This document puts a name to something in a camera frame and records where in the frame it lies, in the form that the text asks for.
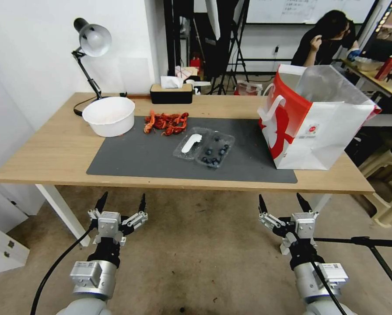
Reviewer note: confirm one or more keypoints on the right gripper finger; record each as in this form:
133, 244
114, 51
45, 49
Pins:
263, 206
305, 204

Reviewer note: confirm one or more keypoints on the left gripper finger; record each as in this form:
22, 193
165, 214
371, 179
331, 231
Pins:
142, 206
99, 208

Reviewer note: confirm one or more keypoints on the black camera tripod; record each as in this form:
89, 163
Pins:
237, 42

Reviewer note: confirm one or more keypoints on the dark display screen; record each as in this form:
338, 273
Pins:
391, 29

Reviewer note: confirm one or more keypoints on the red drink can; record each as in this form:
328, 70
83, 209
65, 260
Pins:
384, 67

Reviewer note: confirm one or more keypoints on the clear plastic food bowl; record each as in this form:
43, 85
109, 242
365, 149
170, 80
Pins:
366, 64

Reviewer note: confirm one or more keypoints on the beige plastic stool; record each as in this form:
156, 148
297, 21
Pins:
389, 197

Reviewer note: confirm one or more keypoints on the white cabinet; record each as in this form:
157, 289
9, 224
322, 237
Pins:
2, 203

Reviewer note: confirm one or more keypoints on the black and silver desk lamp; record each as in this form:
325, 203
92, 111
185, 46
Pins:
96, 39

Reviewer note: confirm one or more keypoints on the dark grey table mat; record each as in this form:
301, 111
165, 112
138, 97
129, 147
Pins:
143, 157

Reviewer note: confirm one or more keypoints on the clear plastic takeout container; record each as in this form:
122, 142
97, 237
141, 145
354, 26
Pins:
227, 139

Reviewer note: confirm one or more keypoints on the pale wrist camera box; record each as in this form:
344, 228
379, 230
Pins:
303, 225
109, 226

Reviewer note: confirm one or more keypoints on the red and white takeout bag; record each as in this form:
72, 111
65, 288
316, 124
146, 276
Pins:
314, 147

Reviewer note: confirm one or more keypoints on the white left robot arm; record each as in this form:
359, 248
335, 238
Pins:
84, 295

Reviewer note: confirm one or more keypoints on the black tissue box wooden lid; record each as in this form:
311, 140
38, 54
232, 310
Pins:
171, 97

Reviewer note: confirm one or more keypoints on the white wall whiteboard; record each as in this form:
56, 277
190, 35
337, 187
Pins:
314, 10

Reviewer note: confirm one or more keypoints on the light wooden table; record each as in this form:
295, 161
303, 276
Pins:
51, 147

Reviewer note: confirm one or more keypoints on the person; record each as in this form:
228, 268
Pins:
314, 49

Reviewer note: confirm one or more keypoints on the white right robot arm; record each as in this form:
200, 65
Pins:
317, 285

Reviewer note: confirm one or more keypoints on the white paper tissue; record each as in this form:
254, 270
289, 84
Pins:
170, 82

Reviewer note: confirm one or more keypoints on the large white paper bowl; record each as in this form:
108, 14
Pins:
109, 126

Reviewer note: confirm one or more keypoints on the yellow side table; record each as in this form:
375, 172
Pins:
370, 78

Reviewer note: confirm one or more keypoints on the red and white floor bag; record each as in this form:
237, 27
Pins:
248, 88

